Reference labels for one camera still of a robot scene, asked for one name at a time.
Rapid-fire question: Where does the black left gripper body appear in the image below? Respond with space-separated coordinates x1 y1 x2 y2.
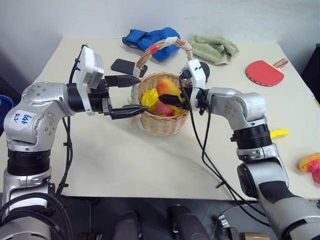
87 77 114 117

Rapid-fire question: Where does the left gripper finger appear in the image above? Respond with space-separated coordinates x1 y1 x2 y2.
108 104 151 121
104 74 142 89

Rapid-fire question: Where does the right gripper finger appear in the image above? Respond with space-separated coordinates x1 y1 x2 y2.
162 100 192 111
157 93 183 103

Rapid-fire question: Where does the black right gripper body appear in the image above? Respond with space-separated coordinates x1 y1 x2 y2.
178 84 195 111

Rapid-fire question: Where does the small yellow fruit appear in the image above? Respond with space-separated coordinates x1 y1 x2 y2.
172 92 188 117

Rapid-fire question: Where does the orange yellow mango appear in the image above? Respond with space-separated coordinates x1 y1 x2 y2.
155 77 181 97

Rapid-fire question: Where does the red pink peach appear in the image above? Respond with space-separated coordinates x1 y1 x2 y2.
155 100 175 117

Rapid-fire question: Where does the black flat phone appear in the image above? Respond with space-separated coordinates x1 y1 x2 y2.
110 58 149 78

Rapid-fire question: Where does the yellow star fruit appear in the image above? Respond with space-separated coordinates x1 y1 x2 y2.
140 88 160 112

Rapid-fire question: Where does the blue padded glove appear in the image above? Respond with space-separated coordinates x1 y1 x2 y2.
121 26 182 62

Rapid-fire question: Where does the green towel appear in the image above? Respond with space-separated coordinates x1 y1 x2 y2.
187 34 240 67

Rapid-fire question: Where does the white handwritten sticker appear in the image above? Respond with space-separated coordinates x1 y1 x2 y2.
9 108 35 131

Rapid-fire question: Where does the red table tennis paddle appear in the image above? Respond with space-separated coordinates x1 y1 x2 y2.
244 57 289 87

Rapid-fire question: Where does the blue bin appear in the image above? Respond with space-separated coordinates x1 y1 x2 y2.
0 94 14 119

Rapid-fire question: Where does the yellow banana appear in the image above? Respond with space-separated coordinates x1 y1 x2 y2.
269 128 291 139

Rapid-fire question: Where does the dark rounded shape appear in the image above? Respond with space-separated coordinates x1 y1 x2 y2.
113 210 144 240
166 203 211 240

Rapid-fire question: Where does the black chair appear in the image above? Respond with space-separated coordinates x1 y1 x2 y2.
300 43 320 106

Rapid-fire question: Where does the yellow red mango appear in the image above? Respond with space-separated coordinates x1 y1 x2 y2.
298 152 320 174

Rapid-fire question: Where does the brown wooden block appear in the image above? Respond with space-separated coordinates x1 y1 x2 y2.
243 232 271 240

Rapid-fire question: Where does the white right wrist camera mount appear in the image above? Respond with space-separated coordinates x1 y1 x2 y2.
183 59 209 111

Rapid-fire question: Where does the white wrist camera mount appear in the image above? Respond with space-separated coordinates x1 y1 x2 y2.
74 45 105 116
183 59 209 111

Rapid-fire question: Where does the wicker basket with handle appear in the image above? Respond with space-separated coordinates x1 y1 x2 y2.
127 36 195 136

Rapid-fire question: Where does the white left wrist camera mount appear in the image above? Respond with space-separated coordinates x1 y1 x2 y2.
74 45 105 116

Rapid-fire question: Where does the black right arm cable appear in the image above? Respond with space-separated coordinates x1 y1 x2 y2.
178 74 272 227

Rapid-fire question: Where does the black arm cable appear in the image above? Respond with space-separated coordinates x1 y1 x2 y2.
55 57 79 200
178 74 272 227

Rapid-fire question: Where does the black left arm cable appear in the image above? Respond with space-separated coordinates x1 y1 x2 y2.
55 57 79 200

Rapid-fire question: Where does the silver metal bracket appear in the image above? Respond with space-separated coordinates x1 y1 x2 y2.
215 214 240 240

